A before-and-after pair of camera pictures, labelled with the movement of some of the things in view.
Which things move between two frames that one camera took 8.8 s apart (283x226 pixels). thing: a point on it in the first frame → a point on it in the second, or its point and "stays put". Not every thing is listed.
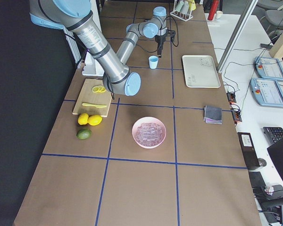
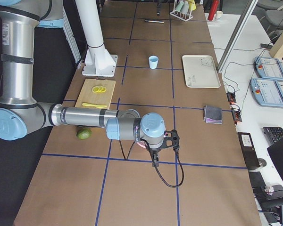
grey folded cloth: [212, 114] stays put
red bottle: [213, 9] stays put
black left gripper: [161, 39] → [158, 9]
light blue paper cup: [153, 60] stays put
